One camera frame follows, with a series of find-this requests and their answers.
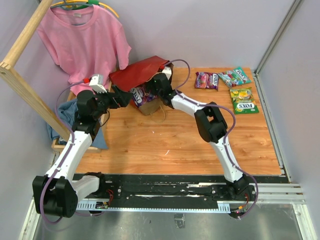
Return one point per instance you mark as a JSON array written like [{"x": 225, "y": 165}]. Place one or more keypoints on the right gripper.
[{"x": 151, "y": 82}]

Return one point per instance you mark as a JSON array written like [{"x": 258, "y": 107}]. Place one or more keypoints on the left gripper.
[{"x": 118, "y": 99}]

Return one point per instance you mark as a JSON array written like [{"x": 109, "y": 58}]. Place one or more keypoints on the red paper bag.
[{"x": 139, "y": 73}]

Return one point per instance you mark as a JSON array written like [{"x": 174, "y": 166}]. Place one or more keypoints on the purple candy packet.
[
  {"x": 206, "y": 80},
  {"x": 140, "y": 96}
]

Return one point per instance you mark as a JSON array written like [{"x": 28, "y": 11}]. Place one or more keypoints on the teal candy packet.
[{"x": 235, "y": 77}]

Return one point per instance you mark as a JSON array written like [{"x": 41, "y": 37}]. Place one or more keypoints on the green candy packet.
[{"x": 243, "y": 101}]

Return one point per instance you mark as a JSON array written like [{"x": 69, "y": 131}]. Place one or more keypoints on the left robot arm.
[{"x": 72, "y": 150}]

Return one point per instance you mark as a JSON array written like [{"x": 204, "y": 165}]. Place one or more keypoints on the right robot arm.
[{"x": 211, "y": 125}]

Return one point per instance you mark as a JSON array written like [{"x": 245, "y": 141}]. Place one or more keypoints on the blue cloth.
[{"x": 66, "y": 111}]

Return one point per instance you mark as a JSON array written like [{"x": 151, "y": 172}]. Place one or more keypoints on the pink t-shirt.
[{"x": 85, "y": 42}]

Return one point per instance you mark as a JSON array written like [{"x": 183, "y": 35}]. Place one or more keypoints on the yellow green hanger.
[{"x": 82, "y": 4}]

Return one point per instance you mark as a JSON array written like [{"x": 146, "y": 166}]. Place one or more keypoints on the wooden clothes rack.
[{"x": 22, "y": 130}]

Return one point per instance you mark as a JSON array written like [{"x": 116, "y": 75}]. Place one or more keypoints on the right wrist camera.
[{"x": 167, "y": 71}]

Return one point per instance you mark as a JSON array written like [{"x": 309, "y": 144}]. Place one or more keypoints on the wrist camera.
[
  {"x": 167, "y": 71},
  {"x": 96, "y": 83}
]

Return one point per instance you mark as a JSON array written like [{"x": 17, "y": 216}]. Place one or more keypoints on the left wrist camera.
[{"x": 96, "y": 83}]

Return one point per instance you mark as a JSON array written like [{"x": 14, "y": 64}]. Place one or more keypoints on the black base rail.
[{"x": 186, "y": 194}]

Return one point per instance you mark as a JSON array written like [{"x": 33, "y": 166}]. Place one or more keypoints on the aluminium frame post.
[{"x": 296, "y": 4}]

